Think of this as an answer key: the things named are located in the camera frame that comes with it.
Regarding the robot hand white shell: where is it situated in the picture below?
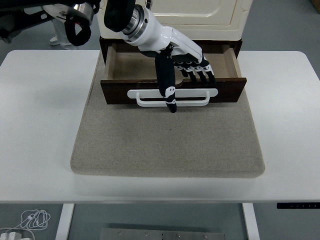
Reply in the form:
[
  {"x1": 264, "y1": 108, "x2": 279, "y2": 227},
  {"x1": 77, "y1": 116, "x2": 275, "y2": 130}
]
[{"x1": 126, "y1": 11, "x2": 217, "y2": 114}]

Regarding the white drawer handle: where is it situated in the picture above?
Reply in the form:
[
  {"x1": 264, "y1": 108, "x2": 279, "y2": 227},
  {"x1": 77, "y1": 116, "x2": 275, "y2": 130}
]
[{"x1": 126, "y1": 87, "x2": 219, "y2": 108}]

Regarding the dark wood drawer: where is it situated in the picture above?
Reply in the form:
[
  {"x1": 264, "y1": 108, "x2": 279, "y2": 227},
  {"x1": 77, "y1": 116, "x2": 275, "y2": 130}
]
[{"x1": 100, "y1": 43, "x2": 248, "y2": 106}]

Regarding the cream cabinet door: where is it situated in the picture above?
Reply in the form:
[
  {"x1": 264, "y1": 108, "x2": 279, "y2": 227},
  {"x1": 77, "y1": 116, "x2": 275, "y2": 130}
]
[{"x1": 149, "y1": 0, "x2": 238, "y2": 26}]

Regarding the cream plastic cabinet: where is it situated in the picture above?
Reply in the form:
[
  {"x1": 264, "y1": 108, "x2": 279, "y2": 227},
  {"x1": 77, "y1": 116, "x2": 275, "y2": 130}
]
[{"x1": 98, "y1": 0, "x2": 252, "y2": 42}]

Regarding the grey fabric mat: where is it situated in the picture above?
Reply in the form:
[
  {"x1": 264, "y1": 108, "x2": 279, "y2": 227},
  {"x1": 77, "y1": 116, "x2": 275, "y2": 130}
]
[{"x1": 69, "y1": 51, "x2": 266, "y2": 178}]

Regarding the person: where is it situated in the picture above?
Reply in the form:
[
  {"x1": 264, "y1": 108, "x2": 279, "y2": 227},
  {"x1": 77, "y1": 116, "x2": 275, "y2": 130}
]
[{"x1": 49, "y1": 17, "x2": 79, "y2": 50}]

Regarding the grey metal plate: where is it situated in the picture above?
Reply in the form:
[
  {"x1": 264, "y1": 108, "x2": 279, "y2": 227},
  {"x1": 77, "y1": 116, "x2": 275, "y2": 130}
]
[{"x1": 99, "y1": 227, "x2": 227, "y2": 240}]

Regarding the white table leg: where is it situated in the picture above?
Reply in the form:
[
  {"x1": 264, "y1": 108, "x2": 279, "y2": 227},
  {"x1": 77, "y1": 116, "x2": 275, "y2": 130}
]
[
  {"x1": 55, "y1": 203, "x2": 75, "y2": 240},
  {"x1": 241, "y1": 202, "x2": 261, "y2": 240}
]

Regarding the black table control panel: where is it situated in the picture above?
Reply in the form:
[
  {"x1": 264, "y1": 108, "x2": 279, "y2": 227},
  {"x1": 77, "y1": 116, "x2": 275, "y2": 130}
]
[{"x1": 276, "y1": 202, "x2": 320, "y2": 210}]

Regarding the white power adapter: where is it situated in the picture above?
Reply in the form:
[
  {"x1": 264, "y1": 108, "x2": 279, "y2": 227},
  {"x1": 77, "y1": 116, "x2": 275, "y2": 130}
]
[{"x1": 1, "y1": 231, "x2": 23, "y2": 240}]

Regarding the white cable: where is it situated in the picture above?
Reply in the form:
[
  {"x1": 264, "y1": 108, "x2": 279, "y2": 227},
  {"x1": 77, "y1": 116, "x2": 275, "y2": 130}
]
[{"x1": 0, "y1": 209, "x2": 52, "y2": 240}]

